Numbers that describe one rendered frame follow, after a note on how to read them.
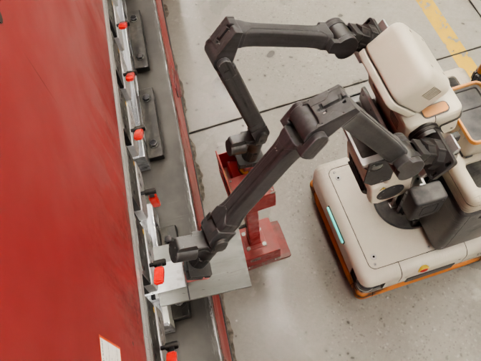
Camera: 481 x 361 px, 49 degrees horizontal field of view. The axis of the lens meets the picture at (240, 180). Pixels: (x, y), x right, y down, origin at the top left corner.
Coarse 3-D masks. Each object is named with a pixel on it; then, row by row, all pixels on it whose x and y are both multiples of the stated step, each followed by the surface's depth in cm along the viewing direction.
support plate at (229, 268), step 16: (240, 240) 155; (160, 256) 155; (224, 256) 153; (240, 256) 153; (224, 272) 151; (240, 272) 151; (192, 288) 150; (208, 288) 149; (224, 288) 149; (240, 288) 149; (160, 304) 148
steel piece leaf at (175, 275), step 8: (168, 264) 153; (176, 264) 153; (168, 272) 152; (176, 272) 152; (184, 272) 150; (168, 280) 151; (176, 280) 151; (184, 280) 151; (160, 288) 150; (168, 288) 150; (176, 288) 150
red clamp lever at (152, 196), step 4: (148, 188) 139; (152, 188) 139; (140, 192) 139; (144, 192) 138; (148, 192) 138; (152, 192) 138; (156, 192) 140; (148, 196) 142; (152, 196) 141; (156, 196) 142; (152, 200) 142; (156, 200) 142; (152, 204) 144; (156, 204) 145; (160, 204) 146
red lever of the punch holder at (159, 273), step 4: (156, 260) 128; (160, 260) 128; (164, 260) 128; (152, 264) 128; (156, 264) 128; (160, 264) 127; (164, 264) 128; (156, 268) 125; (160, 268) 124; (156, 272) 123; (160, 272) 123; (164, 272) 125; (156, 276) 121; (160, 276) 121; (164, 276) 123; (156, 280) 120; (160, 280) 120; (156, 284) 121
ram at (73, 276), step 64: (0, 0) 65; (64, 0) 101; (0, 64) 61; (64, 64) 90; (0, 128) 57; (64, 128) 82; (0, 192) 53; (64, 192) 74; (0, 256) 50; (64, 256) 68; (128, 256) 108; (0, 320) 47; (64, 320) 63; (128, 320) 96
